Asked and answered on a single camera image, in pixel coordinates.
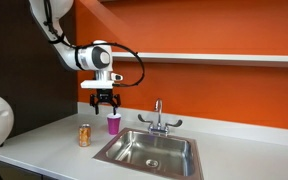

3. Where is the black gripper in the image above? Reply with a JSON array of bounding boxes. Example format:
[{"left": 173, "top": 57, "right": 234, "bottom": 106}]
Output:
[{"left": 89, "top": 87, "right": 122, "bottom": 116}]

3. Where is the orange soda can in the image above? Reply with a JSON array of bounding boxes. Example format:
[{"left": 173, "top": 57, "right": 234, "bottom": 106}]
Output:
[{"left": 78, "top": 123, "right": 92, "bottom": 148}]

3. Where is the stainless steel sink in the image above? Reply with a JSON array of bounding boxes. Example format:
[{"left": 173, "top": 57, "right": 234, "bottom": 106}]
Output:
[{"left": 92, "top": 127, "right": 205, "bottom": 180}]

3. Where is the round sink drain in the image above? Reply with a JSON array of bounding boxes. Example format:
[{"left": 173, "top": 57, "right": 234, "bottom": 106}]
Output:
[{"left": 145, "top": 158, "right": 159, "bottom": 168}]

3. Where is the purple paper cup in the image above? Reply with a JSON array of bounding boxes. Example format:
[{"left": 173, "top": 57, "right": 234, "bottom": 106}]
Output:
[{"left": 106, "top": 112, "right": 122, "bottom": 136}]

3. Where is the dark wood cabinet panel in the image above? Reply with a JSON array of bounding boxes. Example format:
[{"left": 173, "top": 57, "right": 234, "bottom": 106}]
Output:
[{"left": 0, "top": 0, "right": 79, "bottom": 138}]

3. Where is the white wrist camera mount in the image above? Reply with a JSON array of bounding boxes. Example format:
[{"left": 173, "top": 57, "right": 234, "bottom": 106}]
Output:
[{"left": 80, "top": 72, "right": 124, "bottom": 90}]

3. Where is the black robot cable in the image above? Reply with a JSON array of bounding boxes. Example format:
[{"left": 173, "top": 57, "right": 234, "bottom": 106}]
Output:
[{"left": 42, "top": 0, "right": 146, "bottom": 89}]

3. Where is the chrome faucet with handles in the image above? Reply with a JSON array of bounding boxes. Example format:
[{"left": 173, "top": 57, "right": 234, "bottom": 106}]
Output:
[{"left": 137, "top": 97, "right": 184, "bottom": 136}]

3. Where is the long white wall shelf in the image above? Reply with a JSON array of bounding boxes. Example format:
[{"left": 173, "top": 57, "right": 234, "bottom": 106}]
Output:
[{"left": 111, "top": 51, "right": 288, "bottom": 70}]

